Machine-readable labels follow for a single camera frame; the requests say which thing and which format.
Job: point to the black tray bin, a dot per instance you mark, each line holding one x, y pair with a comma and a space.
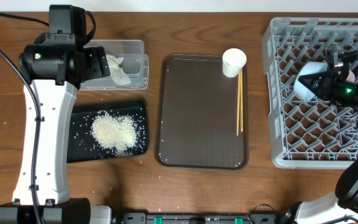
83, 147

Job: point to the clear plastic bin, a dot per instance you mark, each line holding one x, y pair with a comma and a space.
135, 65

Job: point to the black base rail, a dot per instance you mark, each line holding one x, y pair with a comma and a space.
145, 217

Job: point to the light blue bowl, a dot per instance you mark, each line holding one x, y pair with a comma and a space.
303, 82

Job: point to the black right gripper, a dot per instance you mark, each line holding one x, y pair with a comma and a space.
325, 86

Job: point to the cream plastic cup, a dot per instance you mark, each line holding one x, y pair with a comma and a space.
233, 61

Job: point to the dark brown serving tray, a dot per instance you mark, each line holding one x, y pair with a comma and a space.
197, 125

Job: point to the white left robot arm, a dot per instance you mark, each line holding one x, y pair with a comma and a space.
53, 69

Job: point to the wooden chopstick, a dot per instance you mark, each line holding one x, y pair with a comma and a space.
238, 101
241, 101

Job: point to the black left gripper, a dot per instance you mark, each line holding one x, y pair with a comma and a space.
99, 65

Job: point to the pink plastic cup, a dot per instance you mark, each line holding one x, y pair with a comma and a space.
350, 76

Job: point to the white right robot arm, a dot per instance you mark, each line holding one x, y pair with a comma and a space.
341, 206

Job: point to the pile of white rice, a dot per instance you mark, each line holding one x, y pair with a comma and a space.
115, 133

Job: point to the white tissue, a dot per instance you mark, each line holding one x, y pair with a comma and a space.
116, 71

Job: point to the grey plastic dishwasher rack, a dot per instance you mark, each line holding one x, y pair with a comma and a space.
308, 133

